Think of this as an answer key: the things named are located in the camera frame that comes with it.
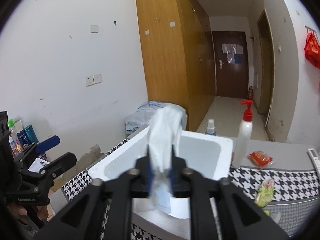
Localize person's left hand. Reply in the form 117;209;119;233
7;203;49;233

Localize red hanging banner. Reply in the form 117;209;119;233
304;30;320;69

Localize wooden wardrobe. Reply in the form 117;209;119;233
136;0;215;131

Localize bottles on side shelf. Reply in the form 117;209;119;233
8;119;39;157

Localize houndstooth table mat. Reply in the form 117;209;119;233
63;133;319;239

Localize white tissue paper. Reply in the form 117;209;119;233
147;105;183;214

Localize white lotion pump bottle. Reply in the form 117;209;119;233
232;100;253;169

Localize blue spray bottle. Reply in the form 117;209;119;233
205;119;216;136

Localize dark brown entrance door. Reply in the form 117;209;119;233
212;31;249;99

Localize brown side door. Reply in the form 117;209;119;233
257;9;274;126

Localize white styrofoam box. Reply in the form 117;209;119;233
88;128;233;221

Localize red fire extinguisher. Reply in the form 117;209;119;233
248;86;254;100

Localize green plastic snack bag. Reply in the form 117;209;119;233
254;178;274;207

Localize wall socket and switch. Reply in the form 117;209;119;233
85;74;103;87

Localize light blue cloth bundle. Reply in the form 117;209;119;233
125;100;188;135

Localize white remote control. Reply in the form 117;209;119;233
308;148;320;178

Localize red snack packet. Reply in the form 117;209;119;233
248;151;273;168

